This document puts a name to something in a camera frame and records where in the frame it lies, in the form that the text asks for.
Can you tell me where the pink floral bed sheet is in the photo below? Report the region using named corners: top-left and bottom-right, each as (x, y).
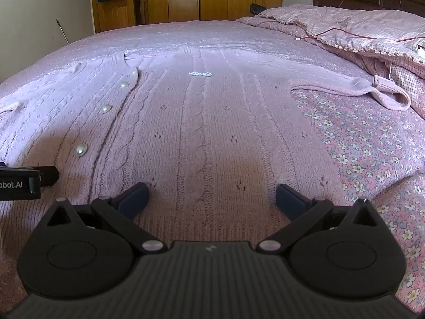
top-left (0, 20), bottom-right (425, 316)

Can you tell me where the red cable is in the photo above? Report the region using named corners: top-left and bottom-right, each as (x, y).
top-left (295, 26), bottom-right (425, 44)

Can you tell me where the pink knit cardigan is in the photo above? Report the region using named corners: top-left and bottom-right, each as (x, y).
top-left (0, 45), bottom-right (412, 306)

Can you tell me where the wooden door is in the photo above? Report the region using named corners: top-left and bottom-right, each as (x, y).
top-left (90, 0), bottom-right (137, 34)

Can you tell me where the pink checked quilt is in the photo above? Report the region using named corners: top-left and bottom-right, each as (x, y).
top-left (237, 4), bottom-right (425, 118)

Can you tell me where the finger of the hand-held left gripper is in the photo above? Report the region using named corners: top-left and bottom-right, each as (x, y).
top-left (28, 166), bottom-right (60, 194)

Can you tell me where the thin metal rod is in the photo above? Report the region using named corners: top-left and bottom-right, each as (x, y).
top-left (56, 19), bottom-right (69, 44)

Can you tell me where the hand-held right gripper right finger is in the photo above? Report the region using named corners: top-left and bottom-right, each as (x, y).
top-left (259, 183), bottom-right (382, 254)

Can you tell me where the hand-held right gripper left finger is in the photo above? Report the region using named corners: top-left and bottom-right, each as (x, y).
top-left (46, 182), bottom-right (168, 255)

